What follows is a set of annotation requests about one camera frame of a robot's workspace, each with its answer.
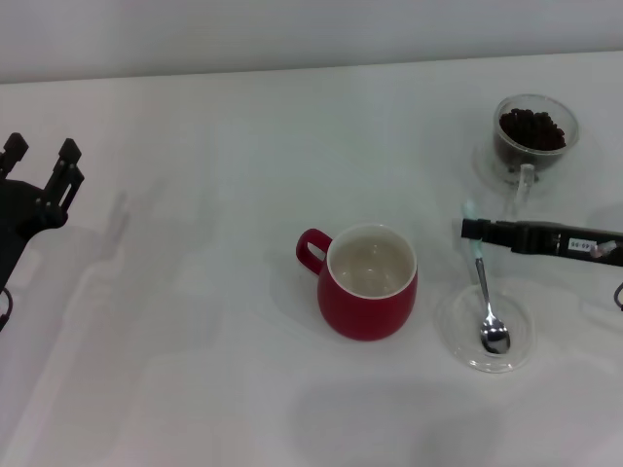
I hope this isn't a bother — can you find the clear glass cup with handle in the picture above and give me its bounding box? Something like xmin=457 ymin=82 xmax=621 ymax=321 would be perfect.
xmin=494 ymin=94 xmax=581 ymax=218

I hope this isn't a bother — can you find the red ceramic mug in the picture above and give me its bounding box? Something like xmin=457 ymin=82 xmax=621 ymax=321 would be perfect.
xmin=294 ymin=223 xmax=420 ymax=342

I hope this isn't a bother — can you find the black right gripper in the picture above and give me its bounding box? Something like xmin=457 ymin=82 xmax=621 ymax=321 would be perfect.
xmin=460 ymin=217 xmax=623 ymax=268

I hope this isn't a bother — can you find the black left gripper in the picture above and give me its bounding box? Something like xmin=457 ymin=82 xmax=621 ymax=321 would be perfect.
xmin=0 ymin=131 xmax=87 ymax=293

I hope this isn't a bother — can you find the clear glass saucer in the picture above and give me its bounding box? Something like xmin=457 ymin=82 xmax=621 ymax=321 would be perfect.
xmin=474 ymin=138 xmax=580 ymax=198
xmin=436 ymin=282 xmax=536 ymax=374

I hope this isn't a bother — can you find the metal spoon with blue handle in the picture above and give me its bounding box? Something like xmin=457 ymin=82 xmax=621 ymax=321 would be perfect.
xmin=460 ymin=198 xmax=512 ymax=355

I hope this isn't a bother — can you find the coffee beans pile in glass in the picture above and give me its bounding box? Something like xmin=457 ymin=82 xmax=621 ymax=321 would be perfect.
xmin=495 ymin=107 xmax=568 ymax=172

